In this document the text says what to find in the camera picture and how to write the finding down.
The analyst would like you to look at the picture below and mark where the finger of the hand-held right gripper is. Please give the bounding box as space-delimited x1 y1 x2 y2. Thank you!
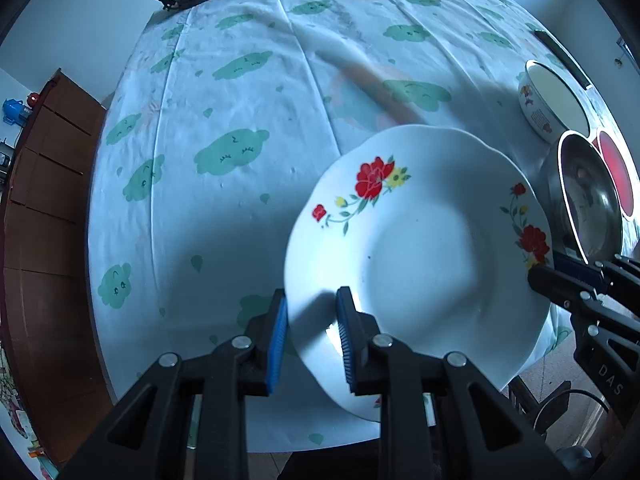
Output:
527 265 640 346
552 251 640 311

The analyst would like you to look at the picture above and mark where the colourful printed cloth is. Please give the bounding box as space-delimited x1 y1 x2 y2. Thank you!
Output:
0 345 47 461

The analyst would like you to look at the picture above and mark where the black smartphone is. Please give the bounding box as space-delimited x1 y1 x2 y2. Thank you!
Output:
534 29 593 90

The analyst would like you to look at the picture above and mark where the stainless steel bowl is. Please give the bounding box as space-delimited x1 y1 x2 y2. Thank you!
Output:
537 130 625 266

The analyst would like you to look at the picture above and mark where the white enamel bowl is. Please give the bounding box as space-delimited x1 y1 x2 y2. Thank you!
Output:
517 59 592 143

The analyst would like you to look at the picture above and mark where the cloud print tablecloth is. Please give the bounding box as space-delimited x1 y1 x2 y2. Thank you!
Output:
87 0 640 453

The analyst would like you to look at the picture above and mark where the white plate with red flowers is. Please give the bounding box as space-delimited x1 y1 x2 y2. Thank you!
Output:
284 124 556 423

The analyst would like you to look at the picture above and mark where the red plastic bowl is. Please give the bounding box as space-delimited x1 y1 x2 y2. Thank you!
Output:
595 130 638 220

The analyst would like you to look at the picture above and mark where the brown wooden sideboard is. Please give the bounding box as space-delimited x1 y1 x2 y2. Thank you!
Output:
0 67 118 466

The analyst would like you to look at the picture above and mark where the black cable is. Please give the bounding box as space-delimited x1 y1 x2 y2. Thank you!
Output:
532 387 611 431

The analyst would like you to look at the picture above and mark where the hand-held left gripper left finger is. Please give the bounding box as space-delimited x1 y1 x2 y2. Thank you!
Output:
57 287 291 480

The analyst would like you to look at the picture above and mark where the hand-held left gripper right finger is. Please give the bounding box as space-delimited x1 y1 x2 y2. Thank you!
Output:
335 286 573 480

